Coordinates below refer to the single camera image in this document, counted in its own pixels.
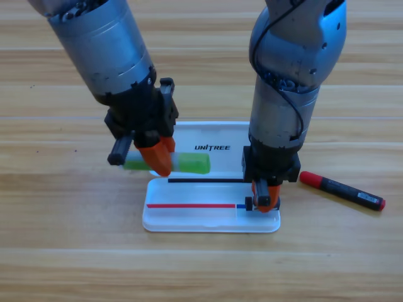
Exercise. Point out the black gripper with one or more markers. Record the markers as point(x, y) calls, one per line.
point(141, 113)
point(270, 163)

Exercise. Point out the green and white glue stick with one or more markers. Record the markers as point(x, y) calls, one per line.
point(192, 163)

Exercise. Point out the white Unitree pencil case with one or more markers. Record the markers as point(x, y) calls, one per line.
point(201, 217)

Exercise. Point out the red and black marker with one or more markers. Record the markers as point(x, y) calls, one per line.
point(341, 190)

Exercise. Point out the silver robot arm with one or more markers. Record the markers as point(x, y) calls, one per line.
point(292, 72)
point(104, 50)

